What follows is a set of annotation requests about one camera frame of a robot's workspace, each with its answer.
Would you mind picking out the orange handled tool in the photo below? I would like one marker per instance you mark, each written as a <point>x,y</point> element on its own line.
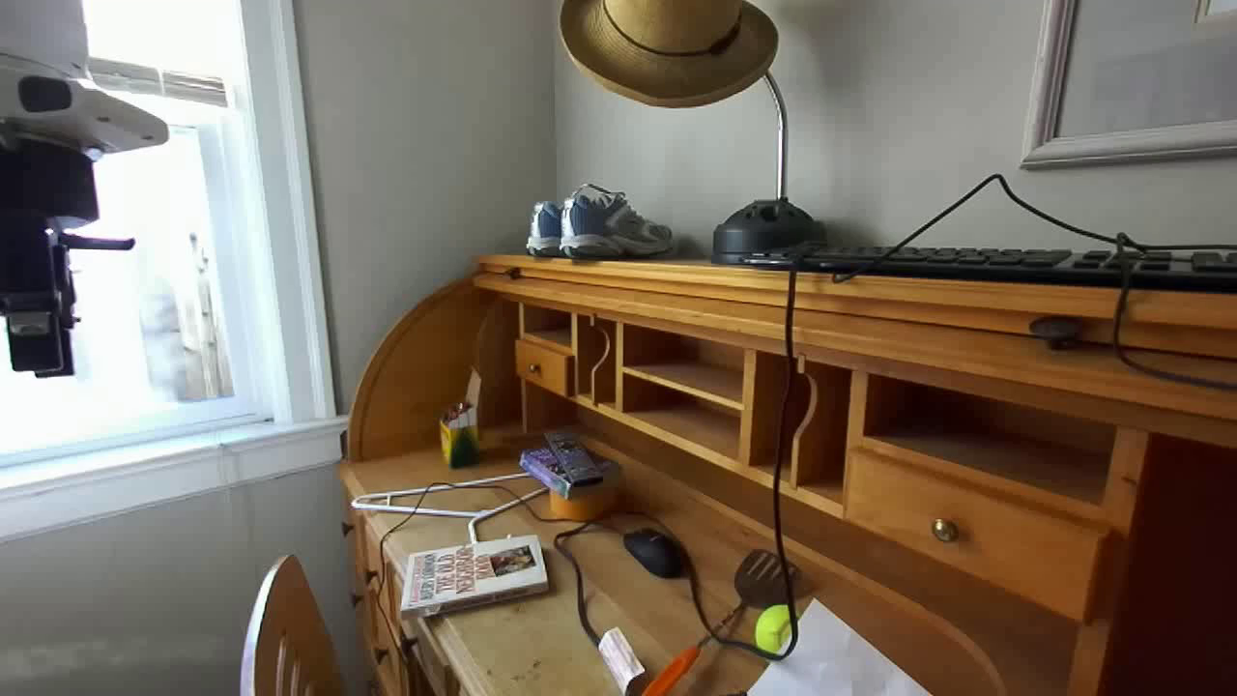
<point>669,673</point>

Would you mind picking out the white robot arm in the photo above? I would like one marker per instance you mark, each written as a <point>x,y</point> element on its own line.
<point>51,127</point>

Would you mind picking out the white sneaker front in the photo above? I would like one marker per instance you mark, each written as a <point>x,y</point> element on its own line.
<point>602,227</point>

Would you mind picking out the black computer keyboard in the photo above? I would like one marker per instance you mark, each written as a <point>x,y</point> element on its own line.
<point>1213,271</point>

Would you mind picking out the white paper sheet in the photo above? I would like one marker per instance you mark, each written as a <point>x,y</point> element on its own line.
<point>831,658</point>

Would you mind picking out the framed picture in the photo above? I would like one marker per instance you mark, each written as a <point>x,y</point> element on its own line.
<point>1135,84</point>

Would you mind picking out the black computer mouse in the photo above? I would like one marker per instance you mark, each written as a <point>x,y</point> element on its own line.
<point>655,550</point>

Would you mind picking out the white sneaker rear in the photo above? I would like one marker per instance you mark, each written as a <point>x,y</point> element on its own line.
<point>543,229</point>

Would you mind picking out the black slotted spatula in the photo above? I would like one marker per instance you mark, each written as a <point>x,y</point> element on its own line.
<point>759,580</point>

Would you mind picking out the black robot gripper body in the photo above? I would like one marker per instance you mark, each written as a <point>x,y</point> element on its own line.
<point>43,202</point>

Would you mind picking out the wooden roll-top desk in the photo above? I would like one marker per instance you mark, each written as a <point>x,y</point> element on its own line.
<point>1005,490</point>

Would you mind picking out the black desk lamp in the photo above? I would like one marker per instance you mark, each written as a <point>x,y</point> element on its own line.
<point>770,223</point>

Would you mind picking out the crayon box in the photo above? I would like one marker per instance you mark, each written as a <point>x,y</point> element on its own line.
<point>456,436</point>

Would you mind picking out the white paperback book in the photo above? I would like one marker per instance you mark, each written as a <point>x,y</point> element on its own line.
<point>473,575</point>

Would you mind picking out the white sneaker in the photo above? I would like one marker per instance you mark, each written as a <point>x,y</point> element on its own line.
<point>543,229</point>
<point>602,227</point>

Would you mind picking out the brown tape roll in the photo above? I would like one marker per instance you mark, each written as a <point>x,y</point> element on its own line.
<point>583,505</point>

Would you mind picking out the yellow-green ball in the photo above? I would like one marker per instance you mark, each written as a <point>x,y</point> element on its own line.
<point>775,629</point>

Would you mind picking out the white small tube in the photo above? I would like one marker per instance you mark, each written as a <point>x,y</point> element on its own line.
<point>621,664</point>

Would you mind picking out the white plastic clothes hanger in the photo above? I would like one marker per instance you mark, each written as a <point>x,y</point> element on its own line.
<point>473,499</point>

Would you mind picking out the straw hat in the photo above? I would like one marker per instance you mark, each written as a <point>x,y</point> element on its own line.
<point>669,50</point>

